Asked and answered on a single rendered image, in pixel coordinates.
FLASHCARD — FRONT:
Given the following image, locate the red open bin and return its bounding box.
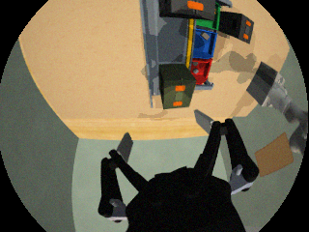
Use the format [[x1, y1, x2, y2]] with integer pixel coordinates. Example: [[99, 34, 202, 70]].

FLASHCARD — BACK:
[[190, 58, 213, 84]]

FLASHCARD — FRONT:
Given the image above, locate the dark grey metal shelf rack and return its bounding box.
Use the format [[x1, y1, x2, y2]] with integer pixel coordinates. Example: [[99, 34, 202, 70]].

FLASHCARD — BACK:
[[139, 0, 217, 108]]

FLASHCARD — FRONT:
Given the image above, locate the yellow flat bar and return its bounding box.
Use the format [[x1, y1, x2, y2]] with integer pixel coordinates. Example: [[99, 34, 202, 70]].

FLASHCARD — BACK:
[[185, 19, 194, 68]]

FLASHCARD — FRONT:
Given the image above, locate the green open bin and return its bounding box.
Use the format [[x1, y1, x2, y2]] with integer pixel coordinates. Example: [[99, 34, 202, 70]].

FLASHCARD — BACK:
[[196, 2, 221, 31]]

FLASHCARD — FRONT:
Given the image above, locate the blue bin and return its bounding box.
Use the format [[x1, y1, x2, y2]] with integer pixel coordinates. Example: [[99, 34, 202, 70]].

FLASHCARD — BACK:
[[193, 28, 218, 59]]

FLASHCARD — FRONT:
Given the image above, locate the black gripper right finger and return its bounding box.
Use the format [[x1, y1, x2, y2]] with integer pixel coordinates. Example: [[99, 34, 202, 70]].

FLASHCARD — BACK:
[[182, 109, 259, 199]]

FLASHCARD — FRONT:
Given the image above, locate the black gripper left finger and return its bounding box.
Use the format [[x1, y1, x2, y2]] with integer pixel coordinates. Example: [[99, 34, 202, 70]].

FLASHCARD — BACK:
[[98, 132, 165, 223]]

